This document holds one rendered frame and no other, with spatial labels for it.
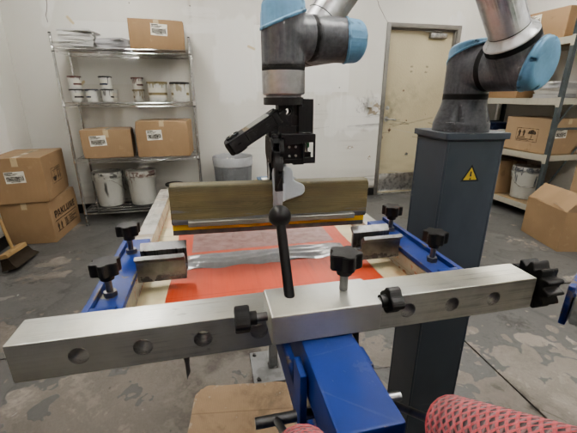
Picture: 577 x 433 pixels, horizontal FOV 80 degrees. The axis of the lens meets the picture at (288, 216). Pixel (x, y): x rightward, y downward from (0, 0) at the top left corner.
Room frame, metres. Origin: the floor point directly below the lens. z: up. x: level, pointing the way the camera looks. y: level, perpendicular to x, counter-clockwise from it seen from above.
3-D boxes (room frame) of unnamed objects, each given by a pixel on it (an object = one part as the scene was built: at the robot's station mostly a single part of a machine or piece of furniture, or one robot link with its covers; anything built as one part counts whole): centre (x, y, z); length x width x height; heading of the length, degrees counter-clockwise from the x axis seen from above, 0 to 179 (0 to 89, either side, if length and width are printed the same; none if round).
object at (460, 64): (1.02, -0.50, 1.37); 0.13 x 0.12 x 0.14; 24
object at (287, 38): (0.65, 0.01, 1.39); 0.09 x 0.08 x 0.11; 114
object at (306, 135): (0.65, 0.00, 1.23); 0.09 x 0.08 x 0.12; 102
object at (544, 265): (0.48, -0.37, 1.02); 0.07 x 0.06 x 0.07; 12
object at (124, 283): (0.54, 0.29, 0.98); 0.30 x 0.05 x 0.07; 12
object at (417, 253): (0.66, -0.25, 0.98); 0.30 x 0.05 x 0.07; 12
